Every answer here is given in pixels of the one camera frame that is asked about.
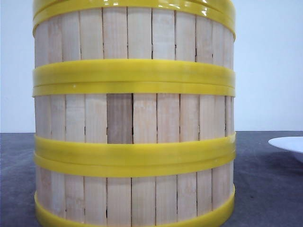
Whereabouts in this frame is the front bamboo steamer drawer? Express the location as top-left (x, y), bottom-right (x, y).
top-left (34, 150), bottom-right (235, 227)

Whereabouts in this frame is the bamboo steamer lid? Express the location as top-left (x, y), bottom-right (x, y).
top-left (33, 0), bottom-right (235, 18)

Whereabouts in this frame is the white plate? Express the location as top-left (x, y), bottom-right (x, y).
top-left (268, 136), bottom-right (303, 163)

